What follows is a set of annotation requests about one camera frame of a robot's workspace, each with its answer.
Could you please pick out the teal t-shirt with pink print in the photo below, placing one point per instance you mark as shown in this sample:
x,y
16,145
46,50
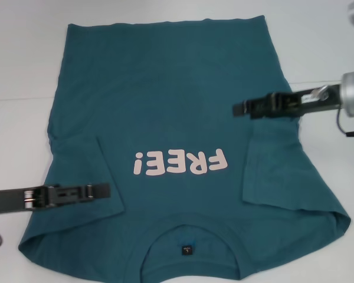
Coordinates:
x,y
165,103

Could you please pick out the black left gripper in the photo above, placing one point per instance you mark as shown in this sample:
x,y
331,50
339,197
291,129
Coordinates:
x,y
11,200

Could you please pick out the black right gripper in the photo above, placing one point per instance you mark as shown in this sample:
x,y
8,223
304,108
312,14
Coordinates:
x,y
286,104

